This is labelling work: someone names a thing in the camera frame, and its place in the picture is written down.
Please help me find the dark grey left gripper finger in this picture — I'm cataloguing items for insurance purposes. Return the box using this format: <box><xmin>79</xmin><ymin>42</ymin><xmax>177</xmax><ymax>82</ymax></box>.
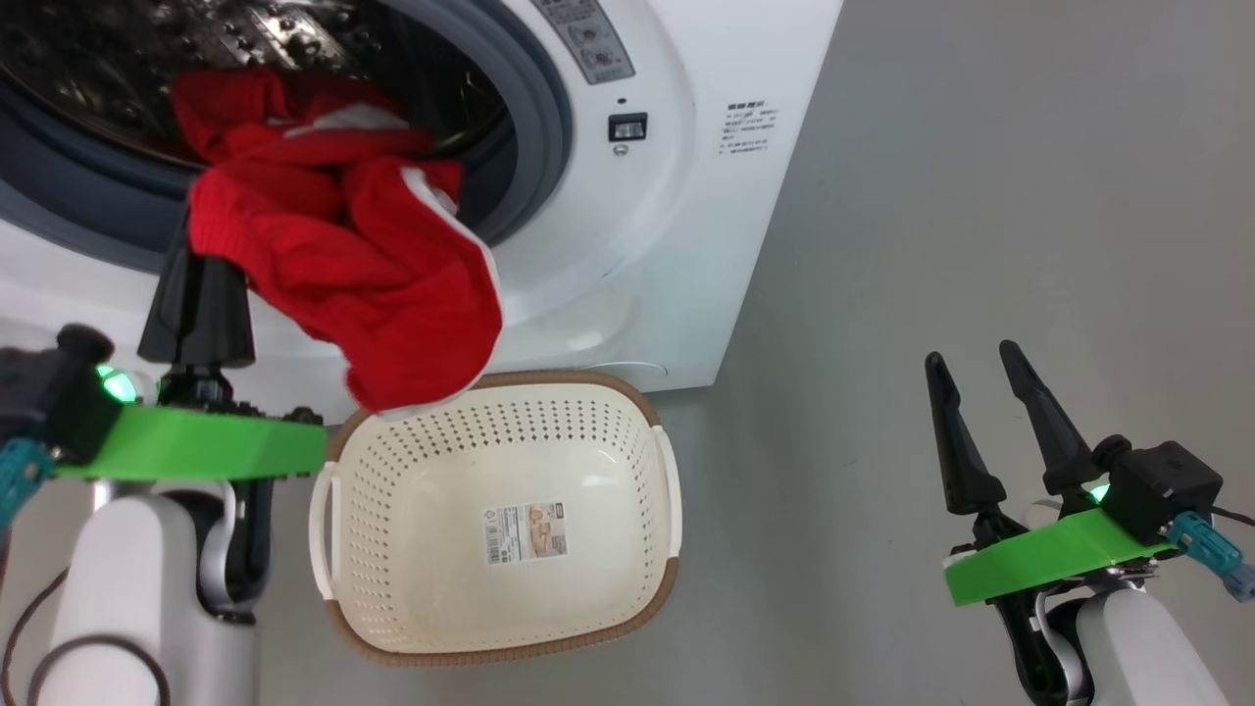
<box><xmin>199</xmin><ymin>257</ymin><xmax>257</xmax><ymax>371</ymax></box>
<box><xmin>136</xmin><ymin>218</ymin><xmax>204</xmax><ymax>368</ymax></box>

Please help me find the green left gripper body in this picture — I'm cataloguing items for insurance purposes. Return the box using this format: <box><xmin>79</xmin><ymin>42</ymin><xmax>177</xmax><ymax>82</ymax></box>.
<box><xmin>53</xmin><ymin>369</ymin><xmax>328</xmax><ymax>482</ymax></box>

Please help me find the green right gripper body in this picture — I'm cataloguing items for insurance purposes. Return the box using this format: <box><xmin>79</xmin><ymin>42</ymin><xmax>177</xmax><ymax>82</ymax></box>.
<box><xmin>943</xmin><ymin>506</ymin><xmax>1180</xmax><ymax>608</ymax></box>

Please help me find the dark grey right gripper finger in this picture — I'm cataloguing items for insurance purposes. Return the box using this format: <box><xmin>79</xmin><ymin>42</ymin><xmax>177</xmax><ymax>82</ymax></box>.
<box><xmin>925</xmin><ymin>352</ymin><xmax>1008</xmax><ymax>518</ymax></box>
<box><xmin>998</xmin><ymin>339</ymin><xmax>1101</xmax><ymax>498</ymax></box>

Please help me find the red garment with white trim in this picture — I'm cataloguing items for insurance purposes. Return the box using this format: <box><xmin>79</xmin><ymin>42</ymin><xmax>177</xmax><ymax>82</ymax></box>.
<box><xmin>171</xmin><ymin>66</ymin><xmax>505</xmax><ymax>414</ymax></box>

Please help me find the steel perforated washer drum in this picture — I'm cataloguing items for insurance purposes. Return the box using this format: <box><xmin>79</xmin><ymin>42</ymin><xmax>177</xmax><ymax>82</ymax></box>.
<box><xmin>0</xmin><ymin>0</ymin><xmax>513</xmax><ymax>170</ymax></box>

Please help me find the cream perforated basket brown rim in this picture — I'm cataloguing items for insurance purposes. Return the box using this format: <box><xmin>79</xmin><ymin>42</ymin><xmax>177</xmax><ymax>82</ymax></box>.
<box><xmin>308</xmin><ymin>370</ymin><xmax>683</xmax><ymax>669</ymax></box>

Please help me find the printed product label sticker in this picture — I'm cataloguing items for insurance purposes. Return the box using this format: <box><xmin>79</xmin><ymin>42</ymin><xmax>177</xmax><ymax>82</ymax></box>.
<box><xmin>481</xmin><ymin>501</ymin><xmax>569</xmax><ymax>567</ymax></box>

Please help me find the white front-load washing machine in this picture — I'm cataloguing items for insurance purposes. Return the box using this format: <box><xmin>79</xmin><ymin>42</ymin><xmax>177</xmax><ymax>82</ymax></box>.
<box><xmin>0</xmin><ymin>0</ymin><xmax>845</xmax><ymax>425</ymax></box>

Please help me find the grey instruction sticker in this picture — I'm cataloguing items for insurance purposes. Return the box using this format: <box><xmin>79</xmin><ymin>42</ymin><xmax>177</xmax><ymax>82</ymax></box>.
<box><xmin>533</xmin><ymin>0</ymin><xmax>637</xmax><ymax>87</ymax></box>

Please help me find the teal right cable connector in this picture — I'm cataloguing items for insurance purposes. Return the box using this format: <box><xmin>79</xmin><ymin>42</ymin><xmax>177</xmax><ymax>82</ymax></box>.
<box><xmin>1166</xmin><ymin>510</ymin><xmax>1255</xmax><ymax>603</ymax></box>

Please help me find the teal cable connector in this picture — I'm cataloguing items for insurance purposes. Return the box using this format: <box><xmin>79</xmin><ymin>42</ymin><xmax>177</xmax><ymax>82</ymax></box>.
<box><xmin>1166</xmin><ymin>510</ymin><xmax>1255</xmax><ymax>603</ymax></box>
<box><xmin>0</xmin><ymin>436</ymin><xmax>52</xmax><ymax>532</ymax></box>

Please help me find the teal left cable connector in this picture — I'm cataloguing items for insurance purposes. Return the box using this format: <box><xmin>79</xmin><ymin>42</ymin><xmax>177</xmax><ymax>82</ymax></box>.
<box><xmin>0</xmin><ymin>436</ymin><xmax>52</xmax><ymax>532</ymax></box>

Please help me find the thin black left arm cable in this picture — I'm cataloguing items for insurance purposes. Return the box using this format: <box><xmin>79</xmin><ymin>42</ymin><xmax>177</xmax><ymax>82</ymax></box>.
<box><xmin>0</xmin><ymin>567</ymin><xmax>174</xmax><ymax>706</ymax></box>

